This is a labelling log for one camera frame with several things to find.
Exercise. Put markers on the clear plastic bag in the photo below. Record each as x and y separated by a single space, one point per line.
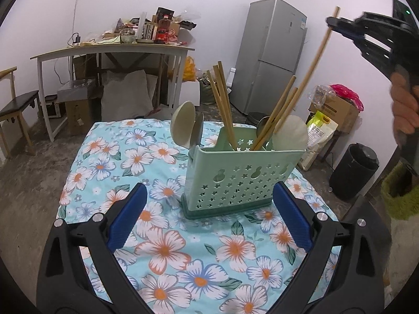
319 94

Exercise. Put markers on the red drink bottle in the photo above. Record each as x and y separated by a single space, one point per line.
164 31

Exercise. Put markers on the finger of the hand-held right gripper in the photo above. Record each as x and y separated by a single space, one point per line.
347 35
376 21

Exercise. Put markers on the clutter pile on desk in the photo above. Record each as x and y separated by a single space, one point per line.
178 27

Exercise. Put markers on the white woven sack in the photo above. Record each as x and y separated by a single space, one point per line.
127 98

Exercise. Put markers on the black cooking pot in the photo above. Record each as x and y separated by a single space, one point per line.
257 119

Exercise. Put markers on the glass jar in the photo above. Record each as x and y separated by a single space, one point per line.
127 36

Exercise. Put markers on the large open cardboard box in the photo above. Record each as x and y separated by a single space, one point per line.
340 114

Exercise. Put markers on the dark green bag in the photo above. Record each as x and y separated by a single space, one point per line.
206 88

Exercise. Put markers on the silver metal case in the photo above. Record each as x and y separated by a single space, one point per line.
52 106

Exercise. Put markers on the plastic-wrapped grey box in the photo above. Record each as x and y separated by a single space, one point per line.
77 90

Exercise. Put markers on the green plastic utensil caddy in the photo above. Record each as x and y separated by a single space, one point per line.
239 180

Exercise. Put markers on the white foam box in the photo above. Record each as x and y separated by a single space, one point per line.
190 93

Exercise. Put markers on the set of wooden chopsticks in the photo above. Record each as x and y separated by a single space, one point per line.
224 104

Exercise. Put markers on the grey refrigerator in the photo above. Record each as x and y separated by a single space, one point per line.
271 59

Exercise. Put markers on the wooden desk with white legs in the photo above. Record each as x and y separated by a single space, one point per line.
108 49

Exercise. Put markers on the wooden chair with black seat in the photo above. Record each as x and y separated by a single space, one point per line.
18 104

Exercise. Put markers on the single tan chopstick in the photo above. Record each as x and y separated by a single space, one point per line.
319 55

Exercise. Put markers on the black trash bin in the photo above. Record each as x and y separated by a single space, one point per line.
355 173

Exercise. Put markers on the yellow plastic bag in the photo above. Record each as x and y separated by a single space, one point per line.
189 68

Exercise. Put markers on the person's right hand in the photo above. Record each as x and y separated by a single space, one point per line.
406 108

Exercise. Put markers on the white folded stand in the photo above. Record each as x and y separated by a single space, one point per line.
230 77

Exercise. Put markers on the yellow and white rice bag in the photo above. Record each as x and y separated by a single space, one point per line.
319 134

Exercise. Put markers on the white ceramic soup spoon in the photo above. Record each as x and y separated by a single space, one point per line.
181 124
291 134

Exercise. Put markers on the black power adapter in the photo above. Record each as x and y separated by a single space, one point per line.
76 39

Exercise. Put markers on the brown cardboard box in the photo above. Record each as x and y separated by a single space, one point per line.
78 116

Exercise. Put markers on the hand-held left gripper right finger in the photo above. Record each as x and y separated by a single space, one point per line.
293 216

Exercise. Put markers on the pink plastic bag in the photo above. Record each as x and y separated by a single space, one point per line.
348 96

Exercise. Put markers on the floral blue tablecloth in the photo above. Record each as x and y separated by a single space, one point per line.
183 252

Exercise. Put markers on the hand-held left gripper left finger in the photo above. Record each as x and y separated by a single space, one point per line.
127 216

